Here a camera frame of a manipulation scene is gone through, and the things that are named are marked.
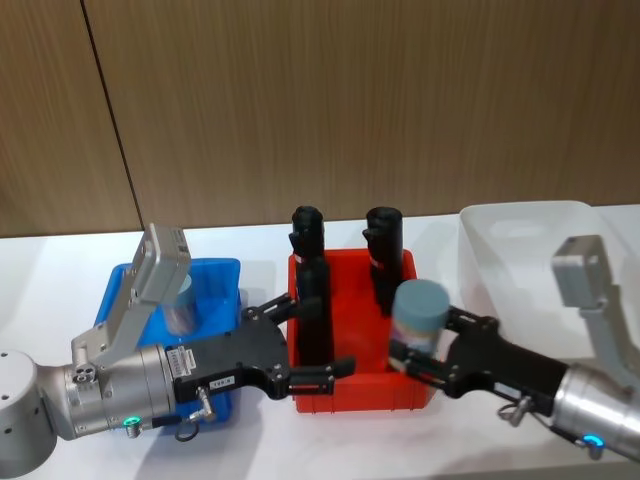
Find translucent white plastic bin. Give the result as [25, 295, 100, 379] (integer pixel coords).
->
[458, 199, 640, 367]

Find red plastic bin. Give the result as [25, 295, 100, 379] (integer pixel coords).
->
[286, 248, 436, 416]

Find clear jar grey-blue lid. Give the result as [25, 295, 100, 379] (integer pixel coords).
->
[390, 278, 451, 361]
[163, 273, 197, 337]

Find black plastic bottle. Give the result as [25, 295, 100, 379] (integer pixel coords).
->
[288, 204, 336, 374]
[363, 204, 406, 318]

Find blue plastic bin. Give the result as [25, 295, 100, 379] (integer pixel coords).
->
[93, 257, 245, 437]

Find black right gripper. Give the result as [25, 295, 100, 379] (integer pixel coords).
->
[388, 306, 572, 410]

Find thin left gripper cable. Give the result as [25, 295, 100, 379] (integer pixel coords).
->
[149, 386, 217, 444]

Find thin right gripper cable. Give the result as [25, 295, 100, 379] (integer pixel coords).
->
[496, 392, 557, 432]

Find thin gripper cable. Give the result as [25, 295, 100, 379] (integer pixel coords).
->
[496, 392, 557, 432]
[149, 386, 217, 444]

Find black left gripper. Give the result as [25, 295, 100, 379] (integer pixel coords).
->
[166, 294, 357, 404]

